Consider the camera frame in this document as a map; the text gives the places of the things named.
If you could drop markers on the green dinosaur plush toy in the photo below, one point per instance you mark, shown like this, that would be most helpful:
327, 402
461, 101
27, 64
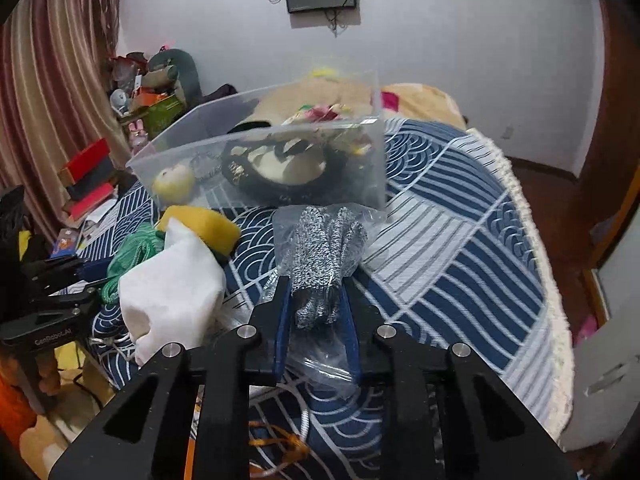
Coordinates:
172, 72

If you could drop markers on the white cloth bag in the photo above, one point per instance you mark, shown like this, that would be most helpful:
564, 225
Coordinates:
172, 290

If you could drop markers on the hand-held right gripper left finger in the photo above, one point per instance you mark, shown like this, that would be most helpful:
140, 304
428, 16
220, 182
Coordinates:
281, 329

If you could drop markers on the yellow sponge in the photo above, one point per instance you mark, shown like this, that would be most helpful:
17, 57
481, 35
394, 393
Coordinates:
207, 227

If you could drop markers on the black and white plush toy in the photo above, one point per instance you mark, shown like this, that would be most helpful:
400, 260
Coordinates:
282, 167

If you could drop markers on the green cardboard box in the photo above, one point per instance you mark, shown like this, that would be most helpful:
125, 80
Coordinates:
162, 112

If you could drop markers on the grey knit gloves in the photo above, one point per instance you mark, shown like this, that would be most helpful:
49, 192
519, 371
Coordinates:
320, 265

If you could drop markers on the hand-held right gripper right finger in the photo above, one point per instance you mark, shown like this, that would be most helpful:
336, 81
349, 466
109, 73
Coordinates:
352, 336

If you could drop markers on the clear plastic storage box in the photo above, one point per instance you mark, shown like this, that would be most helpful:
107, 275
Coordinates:
280, 157

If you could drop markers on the pale yellow round plush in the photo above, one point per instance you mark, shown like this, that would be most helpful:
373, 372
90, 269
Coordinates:
172, 182

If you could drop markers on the blue wave pattern blanket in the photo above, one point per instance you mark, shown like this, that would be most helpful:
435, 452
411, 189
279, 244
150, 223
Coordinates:
450, 240

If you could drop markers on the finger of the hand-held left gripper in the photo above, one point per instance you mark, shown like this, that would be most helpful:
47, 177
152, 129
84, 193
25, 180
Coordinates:
85, 272

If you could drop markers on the pink striped curtain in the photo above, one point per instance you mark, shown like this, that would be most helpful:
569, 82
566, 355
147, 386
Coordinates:
55, 90

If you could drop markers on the stack of red boxes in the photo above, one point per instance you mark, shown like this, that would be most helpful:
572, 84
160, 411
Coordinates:
87, 180

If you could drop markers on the beige floral quilt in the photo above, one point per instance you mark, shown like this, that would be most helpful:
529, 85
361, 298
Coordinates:
360, 97

